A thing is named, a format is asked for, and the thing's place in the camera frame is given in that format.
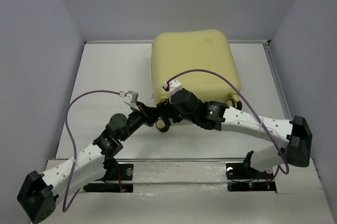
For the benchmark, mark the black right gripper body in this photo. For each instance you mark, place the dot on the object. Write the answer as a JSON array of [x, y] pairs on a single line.
[[177, 115]]

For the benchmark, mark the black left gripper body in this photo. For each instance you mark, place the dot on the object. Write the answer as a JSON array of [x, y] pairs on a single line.
[[135, 121]]

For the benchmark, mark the yellow hard-shell suitcase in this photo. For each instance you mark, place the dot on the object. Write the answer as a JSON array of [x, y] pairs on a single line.
[[202, 61]]

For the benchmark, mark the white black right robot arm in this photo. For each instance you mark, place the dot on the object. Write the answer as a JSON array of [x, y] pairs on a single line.
[[291, 139]]

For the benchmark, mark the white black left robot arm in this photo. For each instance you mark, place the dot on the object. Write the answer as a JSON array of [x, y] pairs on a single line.
[[40, 193]]

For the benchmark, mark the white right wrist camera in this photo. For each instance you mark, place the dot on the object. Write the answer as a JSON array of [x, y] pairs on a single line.
[[172, 86]]

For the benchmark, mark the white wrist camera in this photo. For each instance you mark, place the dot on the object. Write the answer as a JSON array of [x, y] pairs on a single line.
[[172, 86], [129, 98]]

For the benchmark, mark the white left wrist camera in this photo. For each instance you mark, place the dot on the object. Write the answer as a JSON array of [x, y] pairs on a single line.
[[129, 98]]

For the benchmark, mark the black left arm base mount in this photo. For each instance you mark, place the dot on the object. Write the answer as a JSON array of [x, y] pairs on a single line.
[[120, 181]]

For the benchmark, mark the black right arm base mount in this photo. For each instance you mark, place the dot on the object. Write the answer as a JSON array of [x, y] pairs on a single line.
[[242, 178]]

